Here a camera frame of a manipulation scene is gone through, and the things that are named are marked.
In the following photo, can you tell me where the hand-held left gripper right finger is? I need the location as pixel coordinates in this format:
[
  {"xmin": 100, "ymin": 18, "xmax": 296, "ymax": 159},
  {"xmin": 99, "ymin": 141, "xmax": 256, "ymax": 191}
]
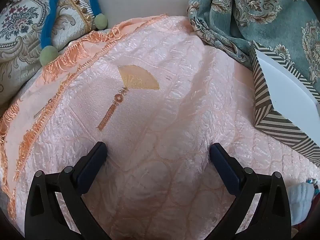
[{"xmin": 206, "ymin": 142, "xmax": 292, "ymax": 240}]

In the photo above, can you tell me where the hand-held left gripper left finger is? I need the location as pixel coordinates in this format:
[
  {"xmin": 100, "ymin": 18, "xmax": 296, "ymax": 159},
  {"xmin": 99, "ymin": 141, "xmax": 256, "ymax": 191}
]
[{"xmin": 24, "ymin": 141, "xmax": 112, "ymax": 240}]

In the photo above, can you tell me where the white scrunchie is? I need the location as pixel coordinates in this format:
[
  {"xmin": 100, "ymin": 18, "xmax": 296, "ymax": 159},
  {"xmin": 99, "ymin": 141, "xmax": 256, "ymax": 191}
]
[{"xmin": 287, "ymin": 181, "xmax": 315, "ymax": 227}]

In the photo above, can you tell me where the striped cardboard box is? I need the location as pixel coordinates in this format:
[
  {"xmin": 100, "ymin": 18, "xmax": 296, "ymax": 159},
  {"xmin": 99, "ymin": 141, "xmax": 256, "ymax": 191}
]
[{"xmin": 249, "ymin": 40, "xmax": 320, "ymax": 167}]

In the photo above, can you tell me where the pink and blue bead bracelet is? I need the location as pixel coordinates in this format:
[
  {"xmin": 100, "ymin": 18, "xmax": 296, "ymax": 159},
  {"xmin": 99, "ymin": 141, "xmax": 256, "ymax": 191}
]
[{"xmin": 306, "ymin": 177, "xmax": 320, "ymax": 195}]

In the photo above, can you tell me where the pink quilted blanket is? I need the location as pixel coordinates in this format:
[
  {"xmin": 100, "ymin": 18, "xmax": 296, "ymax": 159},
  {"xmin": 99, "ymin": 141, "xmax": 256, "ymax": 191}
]
[{"xmin": 0, "ymin": 14, "xmax": 320, "ymax": 240}]

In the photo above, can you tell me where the floral bouquet embroidered cushion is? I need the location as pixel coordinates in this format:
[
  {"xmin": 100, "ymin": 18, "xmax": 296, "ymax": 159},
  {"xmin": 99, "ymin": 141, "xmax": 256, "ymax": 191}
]
[{"xmin": 0, "ymin": 0, "xmax": 98, "ymax": 105}]

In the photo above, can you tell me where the teal patterned curtain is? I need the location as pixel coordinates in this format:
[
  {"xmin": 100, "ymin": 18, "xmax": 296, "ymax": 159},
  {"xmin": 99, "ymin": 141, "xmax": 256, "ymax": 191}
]
[{"xmin": 186, "ymin": 0, "xmax": 320, "ymax": 85}]

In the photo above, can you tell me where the green and blue plush toy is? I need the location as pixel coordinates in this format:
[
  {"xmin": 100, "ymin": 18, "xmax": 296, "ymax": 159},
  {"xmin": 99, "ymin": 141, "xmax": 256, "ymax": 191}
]
[{"xmin": 39, "ymin": 0, "xmax": 108, "ymax": 67}]

